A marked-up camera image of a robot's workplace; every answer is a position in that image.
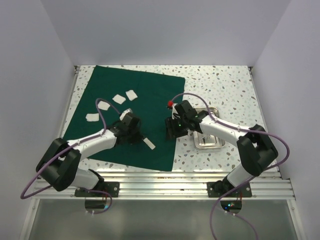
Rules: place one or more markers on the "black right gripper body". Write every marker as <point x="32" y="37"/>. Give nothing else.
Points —
<point x="177" y="127"/>

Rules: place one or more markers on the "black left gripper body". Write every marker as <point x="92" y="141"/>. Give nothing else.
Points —
<point x="134" y="135"/>

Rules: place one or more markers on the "white bow-shaped gauze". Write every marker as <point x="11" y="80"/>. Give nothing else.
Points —
<point x="149" y="143"/>

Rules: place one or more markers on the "steel instrument tray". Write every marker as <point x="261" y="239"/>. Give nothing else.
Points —
<point x="214" y="141"/>

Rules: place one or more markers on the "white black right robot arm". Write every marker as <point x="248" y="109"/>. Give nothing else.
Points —
<point x="255" y="148"/>

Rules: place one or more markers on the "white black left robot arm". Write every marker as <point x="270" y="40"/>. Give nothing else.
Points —
<point x="60" y="164"/>

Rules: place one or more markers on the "white gauze square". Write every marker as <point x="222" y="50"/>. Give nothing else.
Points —
<point x="119" y="99"/>
<point x="102" y="105"/>
<point x="131" y="95"/>
<point x="92" y="117"/>

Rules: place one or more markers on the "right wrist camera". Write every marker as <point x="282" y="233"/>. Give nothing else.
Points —
<point x="180" y="110"/>

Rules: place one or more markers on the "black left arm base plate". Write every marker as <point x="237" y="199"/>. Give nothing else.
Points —
<point x="103" y="189"/>

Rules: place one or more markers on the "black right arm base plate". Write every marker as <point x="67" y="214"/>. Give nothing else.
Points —
<point x="218" y="188"/>

